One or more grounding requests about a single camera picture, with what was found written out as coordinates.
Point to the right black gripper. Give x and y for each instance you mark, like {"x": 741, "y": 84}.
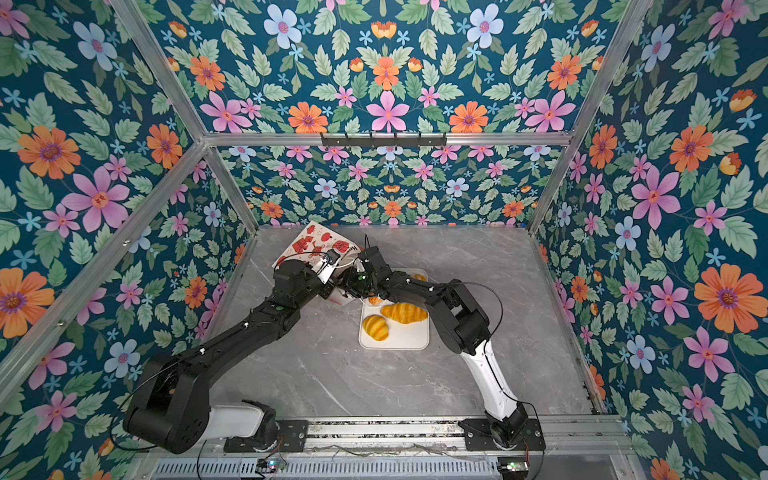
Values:
{"x": 349, "y": 282}

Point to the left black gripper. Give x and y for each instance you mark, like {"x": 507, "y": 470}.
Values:
{"x": 328, "y": 287}

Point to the red white paper bag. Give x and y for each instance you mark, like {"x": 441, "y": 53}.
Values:
{"x": 318, "y": 243}

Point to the round striped fake bun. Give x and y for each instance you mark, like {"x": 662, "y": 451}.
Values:
{"x": 376, "y": 327}

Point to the orange fake bread roll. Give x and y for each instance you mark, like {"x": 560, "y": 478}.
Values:
{"x": 404, "y": 313}

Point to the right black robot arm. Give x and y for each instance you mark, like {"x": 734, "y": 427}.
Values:
{"x": 462, "y": 325}

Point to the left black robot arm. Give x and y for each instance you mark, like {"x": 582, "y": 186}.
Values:
{"x": 170, "y": 407}

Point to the white rectangular tray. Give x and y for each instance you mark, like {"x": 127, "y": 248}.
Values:
{"x": 412, "y": 337}

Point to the black wall hook rail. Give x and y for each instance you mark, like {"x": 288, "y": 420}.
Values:
{"x": 371, "y": 140}

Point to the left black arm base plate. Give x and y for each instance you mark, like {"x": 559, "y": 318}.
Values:
{"x": 284, "y": 436}

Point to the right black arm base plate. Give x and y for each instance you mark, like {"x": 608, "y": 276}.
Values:
{"x": 478, "y": 437}

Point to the white perforated cable duct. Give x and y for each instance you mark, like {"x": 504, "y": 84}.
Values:
{"x": 329, "y": 468}

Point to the aluminium front mounting rail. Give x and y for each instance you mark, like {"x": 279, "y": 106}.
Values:
{"x": 563, "y": 434}

